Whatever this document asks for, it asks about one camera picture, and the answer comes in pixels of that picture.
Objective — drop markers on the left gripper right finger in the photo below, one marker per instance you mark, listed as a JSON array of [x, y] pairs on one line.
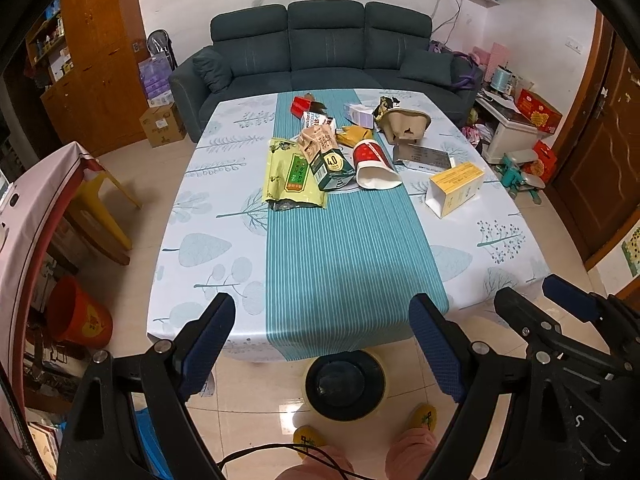
[[444, 345]]

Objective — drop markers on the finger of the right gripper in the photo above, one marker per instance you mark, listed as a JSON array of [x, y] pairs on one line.
[[570, 297], [520, 317]]

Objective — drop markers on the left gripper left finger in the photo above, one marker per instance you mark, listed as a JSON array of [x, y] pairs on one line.
[[199, 344]]

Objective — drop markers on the yellow white carton box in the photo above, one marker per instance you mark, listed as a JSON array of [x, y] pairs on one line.
[[451, 188]]

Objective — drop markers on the green snack bag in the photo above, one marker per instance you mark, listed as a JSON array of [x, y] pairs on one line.
[[289, 182]]

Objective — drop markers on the silver cardboard box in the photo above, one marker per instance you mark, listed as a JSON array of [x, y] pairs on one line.
[[419, 158]]

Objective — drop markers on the red paper cup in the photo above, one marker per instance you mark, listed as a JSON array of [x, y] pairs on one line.
[[373, 170]]

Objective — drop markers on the green milk carton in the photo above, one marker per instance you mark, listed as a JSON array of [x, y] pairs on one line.
[[326, 161]]

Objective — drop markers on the yellow wrapper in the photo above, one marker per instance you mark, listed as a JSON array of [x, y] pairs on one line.
[[351, 135]]

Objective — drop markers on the red cardboard box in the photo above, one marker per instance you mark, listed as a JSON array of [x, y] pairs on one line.
[[306, 103]]

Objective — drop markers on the kinder chocolate wrapper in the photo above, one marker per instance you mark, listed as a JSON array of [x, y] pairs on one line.
[[312, 119]]

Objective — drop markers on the purple white carton box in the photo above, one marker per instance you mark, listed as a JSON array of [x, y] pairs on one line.
[[360, 115]]

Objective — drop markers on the black yellow snack bag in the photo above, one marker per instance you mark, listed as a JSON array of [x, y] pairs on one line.
[[386, 103]]

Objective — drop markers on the yellow rim trash bin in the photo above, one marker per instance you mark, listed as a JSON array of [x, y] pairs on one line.
[[346, 386]]

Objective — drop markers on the right yellow slipper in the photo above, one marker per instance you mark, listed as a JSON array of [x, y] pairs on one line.
[[424, 416]]

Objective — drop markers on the yellow slipper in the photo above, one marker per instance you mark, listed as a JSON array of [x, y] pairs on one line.
[[424, 416], [306, 438]]

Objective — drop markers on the brown wooden door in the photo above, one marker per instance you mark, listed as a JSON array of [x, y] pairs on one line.
[[595, 187]]

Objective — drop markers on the blue plastic stool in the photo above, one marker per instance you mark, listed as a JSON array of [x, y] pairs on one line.
[[150, 445]]

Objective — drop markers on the red plastic bucket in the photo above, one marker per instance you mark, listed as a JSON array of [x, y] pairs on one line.
[[72, 315]]

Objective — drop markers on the left yellow slipper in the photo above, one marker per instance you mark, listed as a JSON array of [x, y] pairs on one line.
[[306, 438]]

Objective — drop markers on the leaf print teal tablecloth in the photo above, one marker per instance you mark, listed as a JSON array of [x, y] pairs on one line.
[[308, 282]]

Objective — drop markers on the teal toy vehicle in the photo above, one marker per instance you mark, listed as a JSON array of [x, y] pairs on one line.
[[515, 177]]

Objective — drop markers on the yellow plastic stool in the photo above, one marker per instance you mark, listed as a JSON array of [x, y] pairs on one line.
[[89, 216]]

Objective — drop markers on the white low cabinet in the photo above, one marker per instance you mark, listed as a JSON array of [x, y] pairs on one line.
[[508, 131]]

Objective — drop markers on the red gift box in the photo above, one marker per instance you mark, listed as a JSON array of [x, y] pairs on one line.
[[540, 113]]

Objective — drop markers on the pink tablecloth side table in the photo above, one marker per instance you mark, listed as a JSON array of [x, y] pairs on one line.
[[34, 205]]

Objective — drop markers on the brown cardboard box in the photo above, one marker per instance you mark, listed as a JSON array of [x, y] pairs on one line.
[[163, 125]]

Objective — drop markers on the dark green cushion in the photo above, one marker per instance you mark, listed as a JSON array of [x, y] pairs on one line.
[[428, 67]]

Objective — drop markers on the brown wooden cabinet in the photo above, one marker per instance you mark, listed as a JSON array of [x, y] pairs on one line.
[[98, 103]]

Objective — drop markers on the dark green sofa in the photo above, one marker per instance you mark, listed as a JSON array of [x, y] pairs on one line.
[[314, 45]]

